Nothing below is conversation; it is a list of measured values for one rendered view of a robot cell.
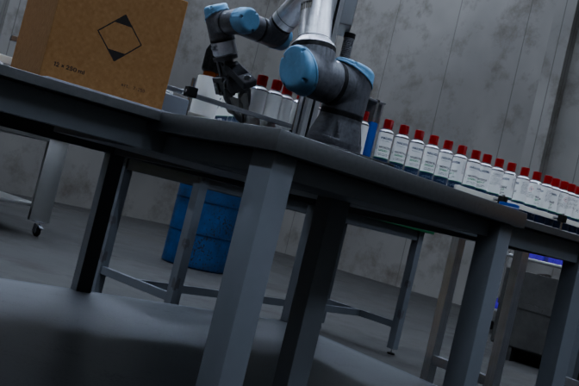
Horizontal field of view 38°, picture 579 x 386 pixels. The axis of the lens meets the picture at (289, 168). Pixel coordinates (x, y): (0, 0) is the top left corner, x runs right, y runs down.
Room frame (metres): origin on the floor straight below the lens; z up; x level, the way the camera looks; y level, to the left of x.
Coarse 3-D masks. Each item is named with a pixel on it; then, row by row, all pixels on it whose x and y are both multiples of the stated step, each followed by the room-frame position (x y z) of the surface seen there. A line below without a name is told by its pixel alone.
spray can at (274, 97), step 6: (276, 84) 2.61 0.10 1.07; (282, 84) 2.62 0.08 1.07; (270, 90) 2.61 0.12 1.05; (276, 90) 2.61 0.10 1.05; (270, 96) 2.60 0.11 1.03; (276, 96) 2.60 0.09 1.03; (282, 96) 2.61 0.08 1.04; (270, 102) 2.60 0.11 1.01; (276, 102) 2.60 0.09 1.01; (264, 108) 2.61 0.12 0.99; (270, 108) 2.60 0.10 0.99; (276, 108) 2.60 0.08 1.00; (264, 114) 2.60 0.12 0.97; (270, 114) 2.60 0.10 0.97; (276, 114) 2.60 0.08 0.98; (264, 126) 2.60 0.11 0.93; (270, 126) 2.60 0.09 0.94
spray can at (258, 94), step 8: (264, 80) 2.58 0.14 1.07; (256, 88) 2.58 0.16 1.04; (264, 88) 2.58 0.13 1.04; (256, 96) 2.57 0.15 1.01; (264, 96) 2.58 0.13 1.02; (256, 104) 2.57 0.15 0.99; (264, 104) 2.59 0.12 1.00; (256, 112) 2.58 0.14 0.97; (248, 120) 2.58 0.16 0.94; (256, 120) 2.58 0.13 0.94
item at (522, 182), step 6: (522, 168) 3.31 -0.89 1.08; (528, 168) 3.30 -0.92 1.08; (522, 174) 3.31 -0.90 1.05; (528, 174) 3.31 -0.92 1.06; (516, 180) 3.32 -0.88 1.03; (522, 180) 3.29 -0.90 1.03; (528, 180) 3.30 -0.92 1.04; (516, 186) 3.31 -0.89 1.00; (522, 186) 3.29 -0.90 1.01; (516, 192) 3.30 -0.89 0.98; (522, 192) 3.29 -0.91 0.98; (516, 198) 3.30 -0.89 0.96; (522, 198) 3.29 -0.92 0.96; (522, 204) 3.30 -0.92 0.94; (522, 210) 3.30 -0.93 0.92
